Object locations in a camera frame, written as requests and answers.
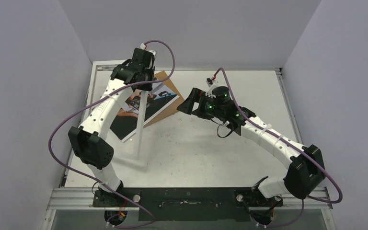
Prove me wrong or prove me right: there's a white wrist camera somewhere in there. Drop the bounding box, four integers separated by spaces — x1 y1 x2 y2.
139 43 156 56
205 76 219 98

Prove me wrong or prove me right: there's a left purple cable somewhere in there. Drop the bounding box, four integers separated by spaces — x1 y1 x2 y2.
48 40 176 229

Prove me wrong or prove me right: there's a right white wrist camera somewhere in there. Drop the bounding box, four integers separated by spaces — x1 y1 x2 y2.
205 76 219 98

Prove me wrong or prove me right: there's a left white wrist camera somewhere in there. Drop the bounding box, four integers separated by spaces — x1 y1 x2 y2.
139 43 156 56

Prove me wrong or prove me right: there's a white wooden picture frame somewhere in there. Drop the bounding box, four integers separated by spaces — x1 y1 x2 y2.
133 83 164 160

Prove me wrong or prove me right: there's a brown cardboard backing board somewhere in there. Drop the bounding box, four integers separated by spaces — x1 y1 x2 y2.
144 78 184 127

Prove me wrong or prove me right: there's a printed colour photo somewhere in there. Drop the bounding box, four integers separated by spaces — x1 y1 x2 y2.
110 83 179 142

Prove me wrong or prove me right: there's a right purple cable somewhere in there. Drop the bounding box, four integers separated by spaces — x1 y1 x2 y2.
214 67 344 229

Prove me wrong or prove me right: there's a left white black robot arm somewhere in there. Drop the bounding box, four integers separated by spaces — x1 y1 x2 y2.
68 48 156 207

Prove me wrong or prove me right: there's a purple cable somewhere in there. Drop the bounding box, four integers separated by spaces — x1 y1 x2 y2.
214 67 344 229
48 40 176 229

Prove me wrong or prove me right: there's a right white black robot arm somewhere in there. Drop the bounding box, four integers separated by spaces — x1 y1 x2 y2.
177 86 325 207

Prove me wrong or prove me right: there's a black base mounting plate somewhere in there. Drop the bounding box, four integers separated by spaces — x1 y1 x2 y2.
92 187 283 223

